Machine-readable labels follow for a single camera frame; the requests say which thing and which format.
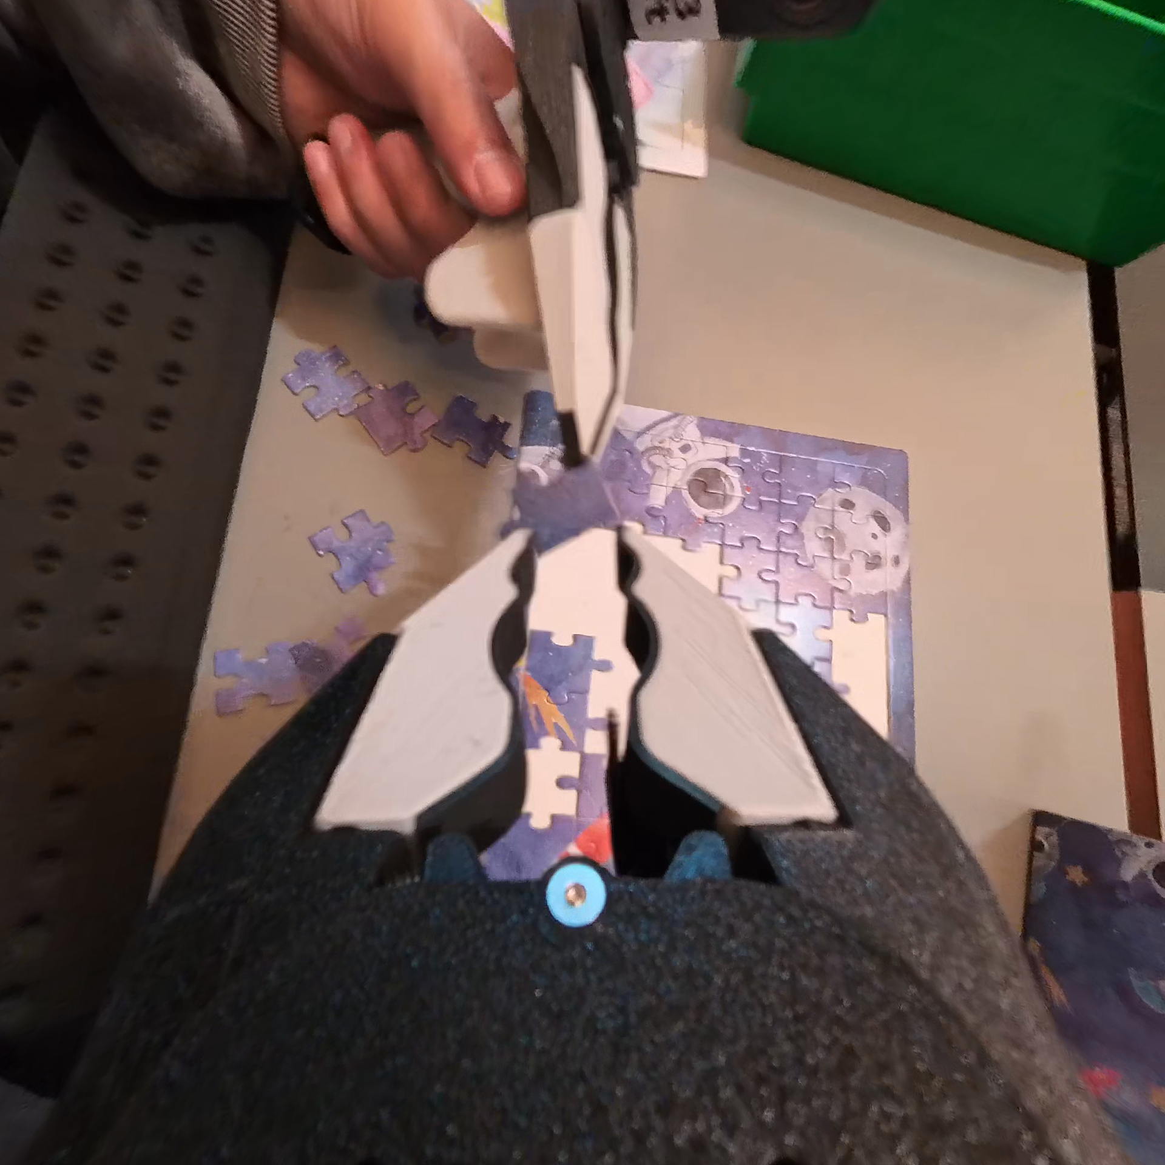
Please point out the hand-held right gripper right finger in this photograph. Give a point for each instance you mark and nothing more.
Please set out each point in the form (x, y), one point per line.
(727, 727)

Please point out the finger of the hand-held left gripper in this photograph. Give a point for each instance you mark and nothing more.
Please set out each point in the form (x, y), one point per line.
(573, 317)
(622, 291)

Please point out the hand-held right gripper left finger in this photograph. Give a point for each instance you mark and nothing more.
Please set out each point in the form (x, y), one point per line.
(418, 727)

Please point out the dark blue jigsaw puzzle piece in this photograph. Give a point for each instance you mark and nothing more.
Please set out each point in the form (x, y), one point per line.
(565, 505)

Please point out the puzzle pieces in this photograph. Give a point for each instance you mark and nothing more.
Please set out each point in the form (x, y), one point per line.
(351, 550)

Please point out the space puzzle board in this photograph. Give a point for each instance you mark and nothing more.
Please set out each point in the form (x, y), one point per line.
(819, 544)

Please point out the person's left forearm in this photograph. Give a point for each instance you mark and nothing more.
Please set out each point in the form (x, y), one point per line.
(137, 91)

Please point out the grey desk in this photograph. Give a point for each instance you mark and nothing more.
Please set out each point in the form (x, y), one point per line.
(819, 317)

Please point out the person's left hand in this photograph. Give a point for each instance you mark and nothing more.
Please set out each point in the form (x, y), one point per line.
(400, 81)

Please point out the colourful cartoon puzzle board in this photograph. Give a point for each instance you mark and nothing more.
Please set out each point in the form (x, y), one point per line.
(674, 109)

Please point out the green plastic bin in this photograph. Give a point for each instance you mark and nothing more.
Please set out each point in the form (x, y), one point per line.
(955, 116)

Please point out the illustrated puzzle box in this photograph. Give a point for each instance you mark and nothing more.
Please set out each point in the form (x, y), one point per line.
(1092, 955)

